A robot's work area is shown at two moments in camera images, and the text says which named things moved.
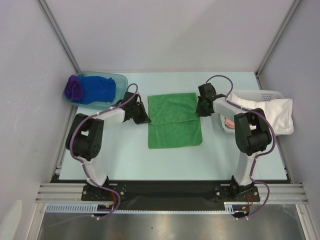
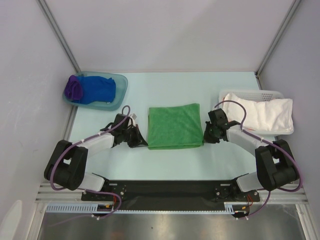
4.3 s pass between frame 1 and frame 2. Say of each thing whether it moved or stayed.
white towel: stayed
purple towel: stayed
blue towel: stayed
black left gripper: moved
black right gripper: moved
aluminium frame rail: stayed
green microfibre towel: moved
